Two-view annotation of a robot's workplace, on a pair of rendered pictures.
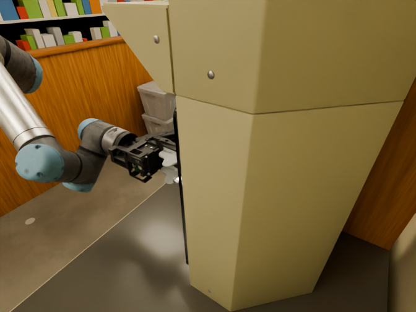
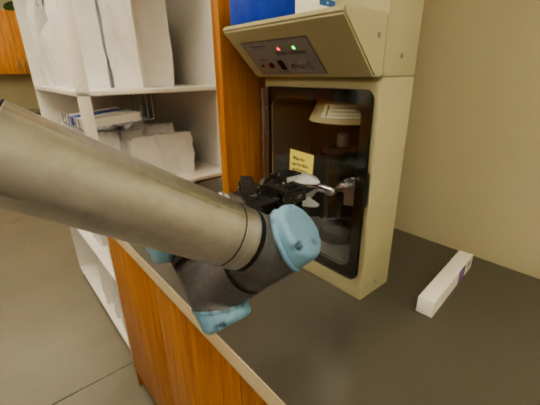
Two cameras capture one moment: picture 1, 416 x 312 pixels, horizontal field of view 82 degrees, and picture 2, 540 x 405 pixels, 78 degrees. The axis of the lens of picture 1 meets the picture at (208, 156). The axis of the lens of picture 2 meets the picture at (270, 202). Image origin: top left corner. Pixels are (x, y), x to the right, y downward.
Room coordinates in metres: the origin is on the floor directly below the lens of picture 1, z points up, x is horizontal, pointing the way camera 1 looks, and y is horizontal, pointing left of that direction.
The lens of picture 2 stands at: (0.31, 0.69, 1.42)
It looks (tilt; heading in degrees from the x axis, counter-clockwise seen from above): 21 degrees down; 287
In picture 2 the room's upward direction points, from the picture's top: 1 degrees counter-clockwise
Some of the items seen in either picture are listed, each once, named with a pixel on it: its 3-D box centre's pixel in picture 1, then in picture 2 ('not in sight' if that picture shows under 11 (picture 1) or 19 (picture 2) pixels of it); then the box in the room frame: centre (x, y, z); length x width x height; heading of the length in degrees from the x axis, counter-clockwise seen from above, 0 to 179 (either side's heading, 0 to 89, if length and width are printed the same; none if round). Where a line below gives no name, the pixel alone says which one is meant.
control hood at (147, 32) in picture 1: (205, 34); (294, 50); (0.47, 0.00, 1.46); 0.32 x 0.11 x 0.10; 147
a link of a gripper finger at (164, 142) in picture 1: (164, 148); (283, 182); (0.47, 0.10, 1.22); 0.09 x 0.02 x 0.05; 56
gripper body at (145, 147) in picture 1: (140, 154); (267, 204); (0.48, 0.16, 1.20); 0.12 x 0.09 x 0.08; 56
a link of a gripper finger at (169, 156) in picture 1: (174, 160); (308, 181); (0.42, 0.07, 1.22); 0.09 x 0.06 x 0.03; 56
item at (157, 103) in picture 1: (169, 96); not in sight; (2.74, 0.45, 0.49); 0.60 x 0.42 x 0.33; 147
